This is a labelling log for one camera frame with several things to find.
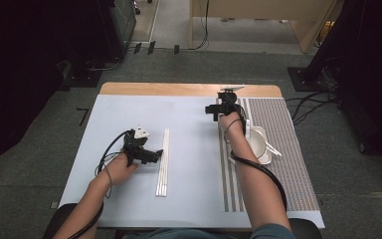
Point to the small grey tape square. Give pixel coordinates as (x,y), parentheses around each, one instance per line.
(54,205)

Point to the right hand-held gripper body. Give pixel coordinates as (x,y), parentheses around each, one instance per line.
(228,103)

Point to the wooden table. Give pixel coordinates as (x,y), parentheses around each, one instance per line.
(179,89)

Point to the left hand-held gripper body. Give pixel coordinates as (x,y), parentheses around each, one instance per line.
(134,146)

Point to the white square plate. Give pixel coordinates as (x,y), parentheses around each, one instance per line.
(268,160)

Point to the black tape strip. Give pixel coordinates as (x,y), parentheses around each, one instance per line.
(176,49)
(151,48)
(137,48)

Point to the person's grey-blue clothing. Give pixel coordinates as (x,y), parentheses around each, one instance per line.
(272,232)

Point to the row of white chopsticks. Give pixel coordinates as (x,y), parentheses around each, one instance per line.
(163,166)

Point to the long white chopstick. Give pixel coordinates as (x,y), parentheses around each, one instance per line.
(274,150)
(271,152)

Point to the black corner tape mark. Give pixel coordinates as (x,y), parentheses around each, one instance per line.
(83,116)

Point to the yellow object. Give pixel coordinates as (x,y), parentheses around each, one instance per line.
(327,30)

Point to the person's right hand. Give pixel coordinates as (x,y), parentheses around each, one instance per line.
(233,126)

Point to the light wooden desk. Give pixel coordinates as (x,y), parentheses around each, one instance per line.
(262,8)

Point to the white bowl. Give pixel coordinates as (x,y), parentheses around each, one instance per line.
(258,142)

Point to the grey striped placemat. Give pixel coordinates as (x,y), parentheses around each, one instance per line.
(295,159)

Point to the black stand base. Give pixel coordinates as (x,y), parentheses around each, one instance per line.
(306,79)
(83,78)

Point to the person's left hand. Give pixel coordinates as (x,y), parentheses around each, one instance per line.
(119,171)

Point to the dark curtain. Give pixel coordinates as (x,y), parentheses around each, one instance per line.
(371,66)
(30,49)

